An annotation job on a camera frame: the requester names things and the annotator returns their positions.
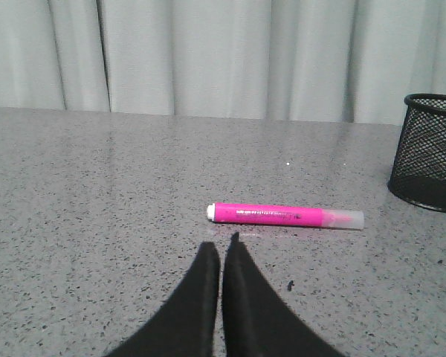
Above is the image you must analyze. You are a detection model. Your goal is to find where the pink highlighter pen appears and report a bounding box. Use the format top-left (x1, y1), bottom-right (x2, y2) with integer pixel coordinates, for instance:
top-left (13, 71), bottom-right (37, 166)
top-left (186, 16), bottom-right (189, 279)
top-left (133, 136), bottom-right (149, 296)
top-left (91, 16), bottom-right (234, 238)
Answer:
top-left (206, 202), bottom-right (364, 230)

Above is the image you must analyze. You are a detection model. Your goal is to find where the black mesh pen holder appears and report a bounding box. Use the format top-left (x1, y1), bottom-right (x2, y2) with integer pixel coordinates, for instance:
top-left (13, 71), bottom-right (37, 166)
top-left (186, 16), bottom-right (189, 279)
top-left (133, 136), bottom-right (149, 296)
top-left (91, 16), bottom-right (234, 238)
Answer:
top-left (387, 93), bottom-right (446, 213)

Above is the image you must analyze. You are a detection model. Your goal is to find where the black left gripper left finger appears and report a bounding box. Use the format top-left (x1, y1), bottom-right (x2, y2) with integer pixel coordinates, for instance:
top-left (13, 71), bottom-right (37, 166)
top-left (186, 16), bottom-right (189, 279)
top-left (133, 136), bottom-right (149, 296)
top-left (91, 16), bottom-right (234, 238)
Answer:
top-left (109, 242), bottom-right (220, 356)

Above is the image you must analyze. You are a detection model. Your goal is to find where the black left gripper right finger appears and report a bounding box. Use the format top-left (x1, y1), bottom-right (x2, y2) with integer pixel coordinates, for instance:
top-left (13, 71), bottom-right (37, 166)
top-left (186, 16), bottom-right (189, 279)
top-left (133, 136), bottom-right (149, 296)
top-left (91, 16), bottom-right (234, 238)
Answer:
top-left (222, 233), bottom-right (342, 356)

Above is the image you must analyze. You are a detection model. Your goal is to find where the grey curtain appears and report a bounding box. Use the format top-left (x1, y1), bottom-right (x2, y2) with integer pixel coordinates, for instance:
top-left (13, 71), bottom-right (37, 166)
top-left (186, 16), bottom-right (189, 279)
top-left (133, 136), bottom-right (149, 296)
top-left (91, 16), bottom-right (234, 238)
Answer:
top-left (0, 1), bottom-right (446, 125)

